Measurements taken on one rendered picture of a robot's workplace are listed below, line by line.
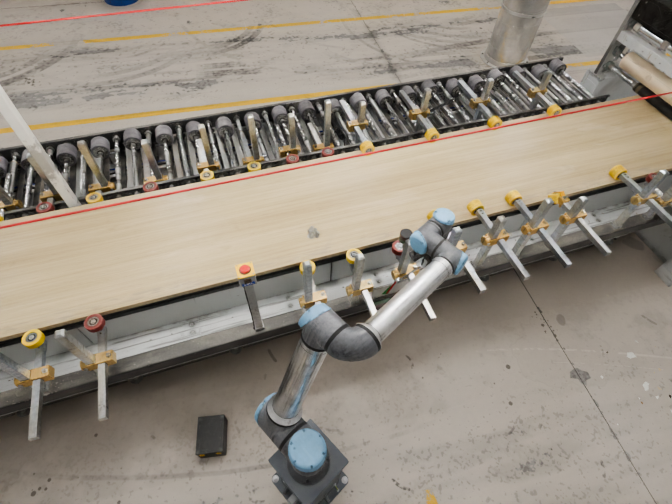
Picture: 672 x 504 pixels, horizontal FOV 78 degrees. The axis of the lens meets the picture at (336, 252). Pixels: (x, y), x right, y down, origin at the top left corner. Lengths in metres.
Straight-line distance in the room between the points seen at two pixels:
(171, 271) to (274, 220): 0.59
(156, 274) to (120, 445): 1.13
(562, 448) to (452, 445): 0.66
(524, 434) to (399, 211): 1.56
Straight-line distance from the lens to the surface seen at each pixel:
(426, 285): 1.52
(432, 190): 2.51
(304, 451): 1.78
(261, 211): 2.32
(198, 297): 2.18
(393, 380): 2.81
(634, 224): 3.21
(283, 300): 2.30
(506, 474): 2.86
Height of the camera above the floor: 2.62
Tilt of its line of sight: 54 degrees down
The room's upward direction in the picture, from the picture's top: 4 degrees clockwise
